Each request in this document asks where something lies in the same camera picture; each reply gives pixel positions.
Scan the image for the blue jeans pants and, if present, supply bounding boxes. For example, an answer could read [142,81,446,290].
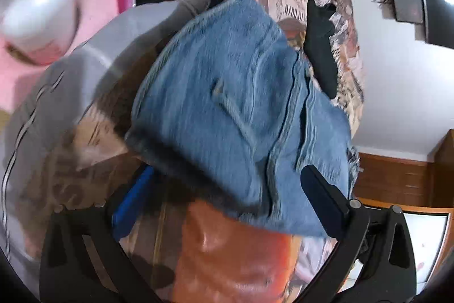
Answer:
[124,0,360,240]

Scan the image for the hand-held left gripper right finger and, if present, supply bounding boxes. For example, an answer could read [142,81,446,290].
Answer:
[300,164,417,303]

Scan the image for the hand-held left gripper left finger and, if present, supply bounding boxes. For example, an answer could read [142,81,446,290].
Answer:
[39,164,167,303]

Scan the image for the white round plush toy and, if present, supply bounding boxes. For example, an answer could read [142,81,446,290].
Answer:
[0,0,78,66]

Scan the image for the black wall television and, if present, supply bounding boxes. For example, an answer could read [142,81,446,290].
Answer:
[413,0,454,50]

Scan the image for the black cloth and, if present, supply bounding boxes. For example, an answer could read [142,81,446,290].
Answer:
[303,0,340,100]

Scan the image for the printed blanket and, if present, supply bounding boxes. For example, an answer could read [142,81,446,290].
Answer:
[46,0,366,303]

